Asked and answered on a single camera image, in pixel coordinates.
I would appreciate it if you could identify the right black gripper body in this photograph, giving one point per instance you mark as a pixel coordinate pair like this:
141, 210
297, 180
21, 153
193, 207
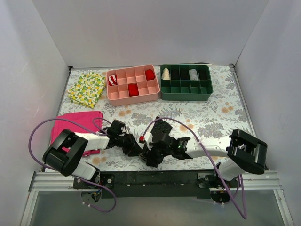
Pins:
153, 155

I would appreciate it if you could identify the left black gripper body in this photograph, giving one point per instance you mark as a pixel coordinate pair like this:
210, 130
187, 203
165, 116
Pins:
129, 146

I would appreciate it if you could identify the black striped underwear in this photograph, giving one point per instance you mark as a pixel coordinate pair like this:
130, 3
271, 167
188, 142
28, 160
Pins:
159, 126

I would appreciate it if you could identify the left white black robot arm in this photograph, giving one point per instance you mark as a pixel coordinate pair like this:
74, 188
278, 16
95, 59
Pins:
65, 153

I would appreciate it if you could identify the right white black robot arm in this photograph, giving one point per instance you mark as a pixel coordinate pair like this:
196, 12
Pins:
243, 153

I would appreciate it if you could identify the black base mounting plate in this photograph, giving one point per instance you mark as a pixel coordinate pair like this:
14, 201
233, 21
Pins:
145, 182

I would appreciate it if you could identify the magenta folded cloth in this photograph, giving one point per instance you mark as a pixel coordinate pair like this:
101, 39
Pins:
82, 118

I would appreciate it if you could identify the red rolled cloth front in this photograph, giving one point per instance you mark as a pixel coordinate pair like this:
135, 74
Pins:
133, 90

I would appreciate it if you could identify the red rolled cloth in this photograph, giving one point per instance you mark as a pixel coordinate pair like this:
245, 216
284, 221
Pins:
133, 90
150, 75

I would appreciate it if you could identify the pink divided organizer box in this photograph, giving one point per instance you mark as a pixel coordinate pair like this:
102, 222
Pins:
148, 90

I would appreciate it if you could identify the lemon print folded cloth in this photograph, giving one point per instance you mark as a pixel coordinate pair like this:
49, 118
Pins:
87, 90

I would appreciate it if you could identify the red white striped rolled sock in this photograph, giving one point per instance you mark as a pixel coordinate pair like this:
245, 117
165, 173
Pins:
112, 80

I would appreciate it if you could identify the green divided organizer box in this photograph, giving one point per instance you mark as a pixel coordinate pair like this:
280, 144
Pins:
184, 89

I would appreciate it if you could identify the cream rolled cloth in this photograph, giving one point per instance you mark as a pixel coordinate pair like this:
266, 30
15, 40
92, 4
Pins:
165, 74

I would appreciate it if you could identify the red rolled cloth back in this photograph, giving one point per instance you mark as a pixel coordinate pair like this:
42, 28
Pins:
150, 75

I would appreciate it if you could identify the black rolled cloth left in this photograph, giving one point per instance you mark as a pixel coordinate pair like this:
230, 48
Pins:
174, 74

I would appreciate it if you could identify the grey rolled cloth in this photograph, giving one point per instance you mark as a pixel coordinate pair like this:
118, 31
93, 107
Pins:
193, 75

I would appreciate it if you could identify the aluminium frame rail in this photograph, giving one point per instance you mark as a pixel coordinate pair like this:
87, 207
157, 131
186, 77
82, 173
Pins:
54, 181

